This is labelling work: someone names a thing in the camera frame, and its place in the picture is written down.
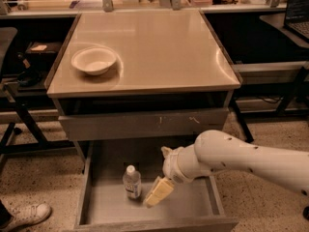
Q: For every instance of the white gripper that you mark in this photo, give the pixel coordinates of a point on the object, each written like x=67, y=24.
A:
x=171, y=167

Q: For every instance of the clear plastic bottle white cap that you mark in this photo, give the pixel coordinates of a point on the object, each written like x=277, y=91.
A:
x=132, y=182

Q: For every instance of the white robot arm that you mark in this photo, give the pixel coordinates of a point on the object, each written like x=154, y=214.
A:
x=214, y=151

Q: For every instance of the open middle drawer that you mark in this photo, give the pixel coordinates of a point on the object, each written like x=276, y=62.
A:
x=104, y=207

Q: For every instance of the closed top drawer front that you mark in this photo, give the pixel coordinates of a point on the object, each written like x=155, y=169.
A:
x=142, y=124

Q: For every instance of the grey drawer cabinet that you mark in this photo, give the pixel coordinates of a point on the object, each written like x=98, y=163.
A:
x=166, y=61

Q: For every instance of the white paper bowl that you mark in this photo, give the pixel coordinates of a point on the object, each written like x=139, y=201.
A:
x=93, y=60

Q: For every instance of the grey rolling table right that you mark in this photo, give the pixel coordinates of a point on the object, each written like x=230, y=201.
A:
x=273, y=62

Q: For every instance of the black rolling stand left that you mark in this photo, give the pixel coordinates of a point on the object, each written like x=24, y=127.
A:
x=7, y=35

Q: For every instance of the white sneaker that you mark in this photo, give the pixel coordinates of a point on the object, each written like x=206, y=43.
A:
x=23, y=216

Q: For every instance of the black laptop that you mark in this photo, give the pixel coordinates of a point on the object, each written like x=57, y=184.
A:
x=297, y=18

